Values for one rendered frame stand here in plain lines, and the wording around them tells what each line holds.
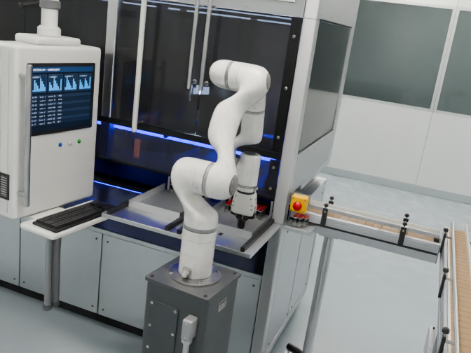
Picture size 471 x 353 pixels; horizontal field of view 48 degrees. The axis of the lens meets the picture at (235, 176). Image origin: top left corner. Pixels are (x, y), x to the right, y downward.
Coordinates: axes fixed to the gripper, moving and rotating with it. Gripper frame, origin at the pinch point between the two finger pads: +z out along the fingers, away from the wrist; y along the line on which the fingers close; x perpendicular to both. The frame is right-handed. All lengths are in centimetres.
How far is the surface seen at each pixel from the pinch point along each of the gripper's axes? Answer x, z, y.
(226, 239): 9.1, 4.5, 2.7
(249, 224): -13.6, 4.3, 0.6
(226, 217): -15.0, 4.3, 12.2
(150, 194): -16, 3, 54
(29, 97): 32, -43, 86
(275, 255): -23.6, 20.4, -11.2
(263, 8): -24, -89, 11
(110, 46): -24, -63, 86
